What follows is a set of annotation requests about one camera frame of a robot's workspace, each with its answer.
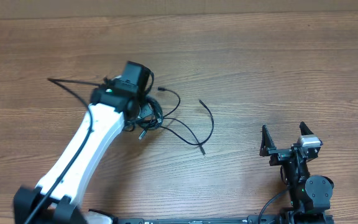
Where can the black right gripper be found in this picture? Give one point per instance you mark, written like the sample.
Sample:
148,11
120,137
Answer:
278,154

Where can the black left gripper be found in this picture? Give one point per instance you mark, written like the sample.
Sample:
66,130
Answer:
146,109

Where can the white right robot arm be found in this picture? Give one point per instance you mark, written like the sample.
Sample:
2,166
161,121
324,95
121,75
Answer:
310,195

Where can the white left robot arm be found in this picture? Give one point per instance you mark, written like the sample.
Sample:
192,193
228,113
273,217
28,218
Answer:
114,105

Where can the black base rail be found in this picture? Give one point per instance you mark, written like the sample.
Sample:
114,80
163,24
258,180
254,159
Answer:
251,219

